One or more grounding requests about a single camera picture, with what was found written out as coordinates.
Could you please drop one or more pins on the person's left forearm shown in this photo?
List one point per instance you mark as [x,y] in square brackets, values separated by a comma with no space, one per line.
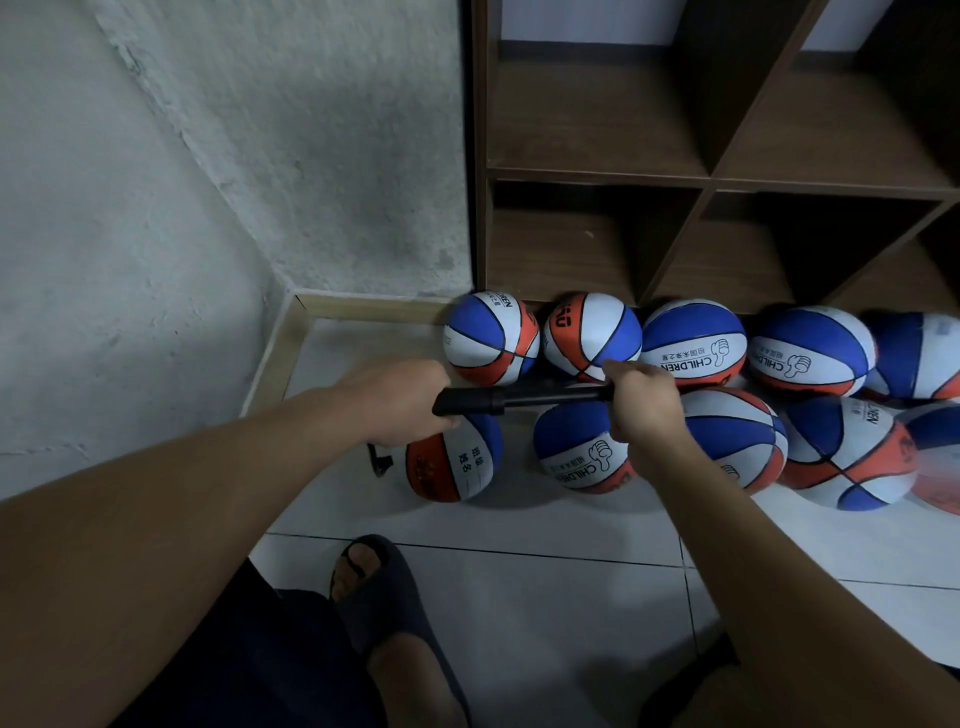
[143,578]

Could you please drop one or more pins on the brown wooden cubby shelf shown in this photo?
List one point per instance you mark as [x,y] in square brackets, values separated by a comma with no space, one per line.
[623,128]

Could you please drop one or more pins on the person's right hand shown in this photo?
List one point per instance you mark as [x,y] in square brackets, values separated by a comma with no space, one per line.
[648,408]

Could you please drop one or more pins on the person's left foot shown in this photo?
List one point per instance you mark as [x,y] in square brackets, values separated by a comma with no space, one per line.
[414,683]

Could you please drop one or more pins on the person's right forearm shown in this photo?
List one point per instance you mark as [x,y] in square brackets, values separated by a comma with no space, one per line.
[818,600]

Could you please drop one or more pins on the person's left hand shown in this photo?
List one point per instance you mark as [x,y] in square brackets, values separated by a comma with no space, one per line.
[393,402]

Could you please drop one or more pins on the black sandal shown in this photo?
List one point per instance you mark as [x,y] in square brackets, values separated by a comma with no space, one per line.
[390,600]
[672,683]

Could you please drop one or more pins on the black hand pump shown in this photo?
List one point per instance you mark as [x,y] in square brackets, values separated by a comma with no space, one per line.
[473,401]

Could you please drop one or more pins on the beige baseboard strip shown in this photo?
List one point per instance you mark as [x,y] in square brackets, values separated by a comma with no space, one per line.
[275,360]
[375,308]

